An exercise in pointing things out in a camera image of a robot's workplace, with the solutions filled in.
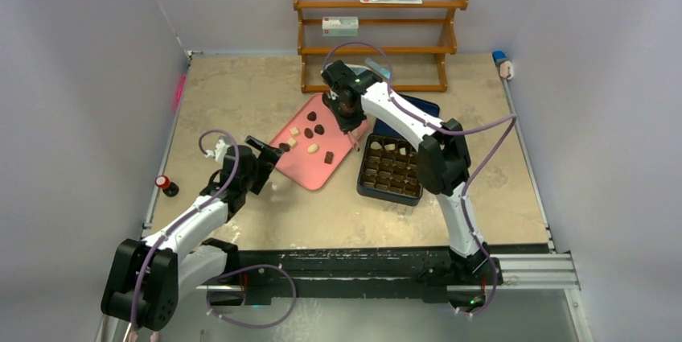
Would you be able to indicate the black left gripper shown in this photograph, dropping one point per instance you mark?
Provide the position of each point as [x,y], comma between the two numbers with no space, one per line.
[264,162]

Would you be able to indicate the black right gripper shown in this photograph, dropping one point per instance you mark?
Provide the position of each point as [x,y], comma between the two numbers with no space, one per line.
[347,119]

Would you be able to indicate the dark rectangular chocolate piece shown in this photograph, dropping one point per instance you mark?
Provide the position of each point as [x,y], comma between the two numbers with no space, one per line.
[329,157]

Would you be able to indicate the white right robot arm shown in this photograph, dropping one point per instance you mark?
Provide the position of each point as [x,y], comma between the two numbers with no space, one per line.
[443,161]

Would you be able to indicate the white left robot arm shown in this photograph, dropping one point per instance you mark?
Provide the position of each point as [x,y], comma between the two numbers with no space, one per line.
[176,243]

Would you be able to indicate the dark oval chocolate piece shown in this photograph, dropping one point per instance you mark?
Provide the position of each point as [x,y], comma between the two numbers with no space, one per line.
[284,147]

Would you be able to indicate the blue chocolate tin box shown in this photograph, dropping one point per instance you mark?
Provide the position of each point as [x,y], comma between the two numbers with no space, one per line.
[388,175]

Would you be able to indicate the light blue oval package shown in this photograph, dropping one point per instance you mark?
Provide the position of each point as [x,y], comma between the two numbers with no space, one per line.
[361,70]

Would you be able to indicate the pink plastic tray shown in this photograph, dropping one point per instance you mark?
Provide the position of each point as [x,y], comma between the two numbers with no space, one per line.
[308,169]

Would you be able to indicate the light blue small tube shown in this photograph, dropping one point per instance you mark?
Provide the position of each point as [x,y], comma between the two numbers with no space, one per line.
[378,68]

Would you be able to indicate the white green small box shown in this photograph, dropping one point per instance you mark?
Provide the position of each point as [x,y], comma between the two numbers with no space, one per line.
[340,26]

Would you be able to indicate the dark blue tin lid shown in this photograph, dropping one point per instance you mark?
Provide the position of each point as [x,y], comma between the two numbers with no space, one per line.
[424,106]

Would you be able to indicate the red black button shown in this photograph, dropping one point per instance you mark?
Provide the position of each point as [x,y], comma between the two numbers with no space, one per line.
[166,186]

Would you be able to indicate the wooden shelf rack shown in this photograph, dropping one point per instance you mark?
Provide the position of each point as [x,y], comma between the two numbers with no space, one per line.
[424,31]

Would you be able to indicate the blue white corner device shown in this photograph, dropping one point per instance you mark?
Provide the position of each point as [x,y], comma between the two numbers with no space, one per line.
[503,64]

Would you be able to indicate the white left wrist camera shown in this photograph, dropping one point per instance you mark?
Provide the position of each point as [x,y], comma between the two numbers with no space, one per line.
[220,150]

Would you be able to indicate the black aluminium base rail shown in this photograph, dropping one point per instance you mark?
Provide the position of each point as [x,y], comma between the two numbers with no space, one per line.
[431,274]

